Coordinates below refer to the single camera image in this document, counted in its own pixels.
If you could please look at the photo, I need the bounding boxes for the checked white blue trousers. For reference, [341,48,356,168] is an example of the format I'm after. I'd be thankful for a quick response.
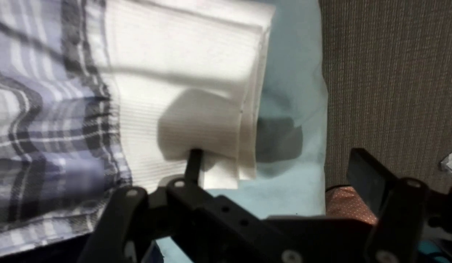
[0,0,131,257]

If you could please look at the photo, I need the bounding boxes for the red patterned cloth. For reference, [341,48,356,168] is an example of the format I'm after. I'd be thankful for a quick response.
[325,185,378,225]

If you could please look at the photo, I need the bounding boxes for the light blue bed sheet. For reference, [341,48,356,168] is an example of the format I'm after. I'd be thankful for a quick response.
[155,0,331,263]

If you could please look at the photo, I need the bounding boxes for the white folded garment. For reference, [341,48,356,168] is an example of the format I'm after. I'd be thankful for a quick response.
[105,0,274,190]

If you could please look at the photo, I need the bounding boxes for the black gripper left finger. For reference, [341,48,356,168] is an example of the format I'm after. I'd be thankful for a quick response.
[185,149,204,184]

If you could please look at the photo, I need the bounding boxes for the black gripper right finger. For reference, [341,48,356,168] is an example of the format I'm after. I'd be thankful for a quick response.
[347,147,397,214]

